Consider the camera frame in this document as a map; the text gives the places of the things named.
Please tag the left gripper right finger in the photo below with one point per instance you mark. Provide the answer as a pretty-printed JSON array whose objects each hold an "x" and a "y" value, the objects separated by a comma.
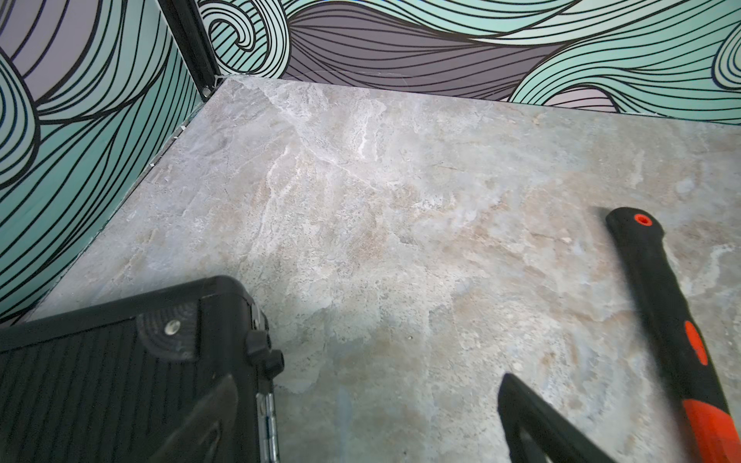
[{"x": 536, "y": 432}]

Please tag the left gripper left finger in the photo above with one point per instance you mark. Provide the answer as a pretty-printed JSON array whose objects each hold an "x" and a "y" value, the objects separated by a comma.
[{"x": 208, "y": 430}]

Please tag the claw hammer red black handle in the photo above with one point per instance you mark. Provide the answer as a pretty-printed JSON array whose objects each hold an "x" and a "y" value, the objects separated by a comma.
[{"x": 682, "y": 351}]

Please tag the black case on table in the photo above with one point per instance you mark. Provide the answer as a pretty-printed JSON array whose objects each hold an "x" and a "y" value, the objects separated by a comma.
[{"x": 110, "y": 382}]

